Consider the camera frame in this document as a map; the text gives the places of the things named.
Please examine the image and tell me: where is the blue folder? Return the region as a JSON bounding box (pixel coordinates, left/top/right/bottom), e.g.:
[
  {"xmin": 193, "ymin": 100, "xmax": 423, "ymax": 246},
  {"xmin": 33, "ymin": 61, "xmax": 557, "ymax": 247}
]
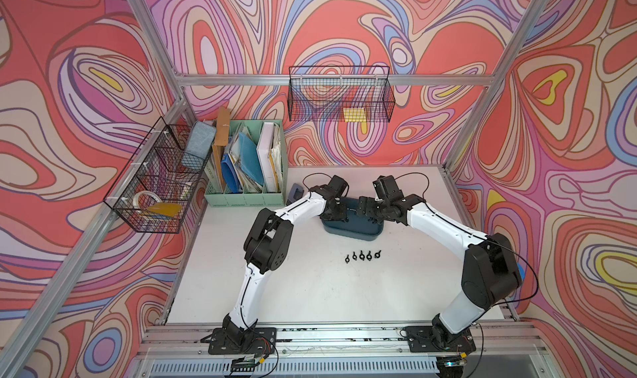
[{"xmin": 221, "ymin": 129, "xmax": 264, "ymax": 194}]

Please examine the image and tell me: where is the black wire basket left wall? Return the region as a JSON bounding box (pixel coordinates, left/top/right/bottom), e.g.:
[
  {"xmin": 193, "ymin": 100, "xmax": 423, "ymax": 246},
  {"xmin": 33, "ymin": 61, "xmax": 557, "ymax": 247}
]
[{"xmin": 103, "ymin": 117, "xmax": 212, "ymax": 234}]

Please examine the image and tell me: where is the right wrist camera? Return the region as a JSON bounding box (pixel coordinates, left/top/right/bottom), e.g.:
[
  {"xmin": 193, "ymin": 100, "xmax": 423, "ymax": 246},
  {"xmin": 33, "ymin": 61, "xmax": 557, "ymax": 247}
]
[{"xmin": 373, "ymin": 176, "xmax": 404, "ymax": 203}]

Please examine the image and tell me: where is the black wire basket wall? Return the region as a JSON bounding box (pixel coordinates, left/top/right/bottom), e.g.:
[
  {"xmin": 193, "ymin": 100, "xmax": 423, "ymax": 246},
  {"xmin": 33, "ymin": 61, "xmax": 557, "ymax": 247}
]
[
  {"xmin": 103, "ymin": 117, "xmax": 212, "ymax": 234},
  {"xmin": 288, "ymin": 64, "xmax": 396, "ymax": 123}
]

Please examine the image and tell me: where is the yellow card in basket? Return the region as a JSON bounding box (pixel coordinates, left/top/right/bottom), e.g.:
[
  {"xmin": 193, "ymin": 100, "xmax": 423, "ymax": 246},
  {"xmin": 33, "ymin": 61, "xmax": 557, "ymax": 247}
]
[{"xmin": 144, "ymin": 202, "xmax": 182, "ymax": 219}]

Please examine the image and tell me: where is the brown cardboard folder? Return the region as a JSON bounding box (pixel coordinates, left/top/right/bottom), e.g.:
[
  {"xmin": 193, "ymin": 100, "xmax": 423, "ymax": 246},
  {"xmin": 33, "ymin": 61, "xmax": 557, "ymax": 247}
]
[{"xmin": 212, "ymin": 107, "xmax": 231, "ymax": 193}]

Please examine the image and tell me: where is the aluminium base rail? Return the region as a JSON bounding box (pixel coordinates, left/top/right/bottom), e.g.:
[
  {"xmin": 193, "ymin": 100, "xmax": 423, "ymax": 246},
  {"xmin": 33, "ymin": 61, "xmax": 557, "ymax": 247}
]
[{"xmin": 130, "ymin": 320, "xmax": 560, "ymax": 377}]

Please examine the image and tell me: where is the white binder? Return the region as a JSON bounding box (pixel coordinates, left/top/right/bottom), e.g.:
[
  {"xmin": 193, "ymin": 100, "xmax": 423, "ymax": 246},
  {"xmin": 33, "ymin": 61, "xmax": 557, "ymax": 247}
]
[{"xmin": 256, "ymin": 122, "xmax": 280, "ymax": 193}]

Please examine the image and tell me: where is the white tape roll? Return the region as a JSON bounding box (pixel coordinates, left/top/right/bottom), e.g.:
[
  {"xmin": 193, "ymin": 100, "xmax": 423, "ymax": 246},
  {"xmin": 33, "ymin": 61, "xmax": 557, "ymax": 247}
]
[{"xmin": 132, "ymin": 190, "xmax": 162, "ymax": 210}]

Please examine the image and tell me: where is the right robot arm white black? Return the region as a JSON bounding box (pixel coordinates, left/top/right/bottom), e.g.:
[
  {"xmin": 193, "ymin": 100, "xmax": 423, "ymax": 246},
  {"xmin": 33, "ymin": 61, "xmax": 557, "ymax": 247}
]
[{"xmin": 357, "ymin": 176, "xmax": 523, "ymax": 349}]

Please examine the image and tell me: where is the yellow sticky note pad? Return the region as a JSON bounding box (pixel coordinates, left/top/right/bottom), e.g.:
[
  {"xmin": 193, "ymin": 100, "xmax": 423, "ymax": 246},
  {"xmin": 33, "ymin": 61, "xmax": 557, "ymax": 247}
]
[{"xmin": 343, "ymin": 108, "xmax": 368, "ymax": 123}]

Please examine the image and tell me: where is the grey blue hole punch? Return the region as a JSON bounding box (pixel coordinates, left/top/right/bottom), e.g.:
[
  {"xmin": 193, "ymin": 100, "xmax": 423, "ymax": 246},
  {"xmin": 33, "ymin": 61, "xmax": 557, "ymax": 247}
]
[{"xmin": 286, "ymin": 183, "xmax": 305, "ymax": 205}]

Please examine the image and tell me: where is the grey blue sponge pad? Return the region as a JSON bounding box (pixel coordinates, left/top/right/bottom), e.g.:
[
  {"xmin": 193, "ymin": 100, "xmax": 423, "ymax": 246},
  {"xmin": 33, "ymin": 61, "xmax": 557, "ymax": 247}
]
[{"xmin": 181, "ymin": 122, "xmax": 217, "ymax": 171}]

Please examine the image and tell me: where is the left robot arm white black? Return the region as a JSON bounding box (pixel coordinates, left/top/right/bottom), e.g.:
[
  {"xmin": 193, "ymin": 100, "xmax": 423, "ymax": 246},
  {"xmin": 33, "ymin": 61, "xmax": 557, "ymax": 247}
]
[{"xmin": 222, "ymin": 176, "xmax": 349, "ymax": 346}]

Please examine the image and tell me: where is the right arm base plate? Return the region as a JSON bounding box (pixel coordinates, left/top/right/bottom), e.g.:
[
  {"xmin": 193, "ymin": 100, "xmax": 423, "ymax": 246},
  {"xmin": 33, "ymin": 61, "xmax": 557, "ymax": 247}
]
[{"xmin": 401, "ymin": 326, "xmax": 476, "ymax": 354}]

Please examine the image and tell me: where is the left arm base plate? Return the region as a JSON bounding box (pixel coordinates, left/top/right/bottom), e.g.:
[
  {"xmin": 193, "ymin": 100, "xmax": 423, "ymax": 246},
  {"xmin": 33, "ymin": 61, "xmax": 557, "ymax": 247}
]
[{"xmin": 200, "ymin": 328, "xmax": 277, "ymax": 356}]

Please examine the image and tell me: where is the green plastic file organizer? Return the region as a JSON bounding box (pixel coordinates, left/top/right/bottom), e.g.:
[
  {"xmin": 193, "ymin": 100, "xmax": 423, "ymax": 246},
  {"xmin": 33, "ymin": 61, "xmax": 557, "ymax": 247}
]
[{"xmin": 205, "ymin": 120, "xmax": 288, "ymax": 208}]

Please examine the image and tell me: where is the dark teal storage box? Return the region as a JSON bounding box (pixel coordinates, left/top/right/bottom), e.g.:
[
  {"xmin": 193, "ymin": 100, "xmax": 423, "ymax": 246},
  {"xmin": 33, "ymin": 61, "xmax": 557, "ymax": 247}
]
[{"xmin": 322, "ymin": 197, "xmax": 384, "ymax": 241}]

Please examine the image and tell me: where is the black wire basket back wall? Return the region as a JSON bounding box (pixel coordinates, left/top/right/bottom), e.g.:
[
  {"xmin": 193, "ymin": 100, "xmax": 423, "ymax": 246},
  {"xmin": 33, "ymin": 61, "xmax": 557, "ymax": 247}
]
[{"xmin": 288, "ymin": 64, "xmax": 396, "ymax": 123}]

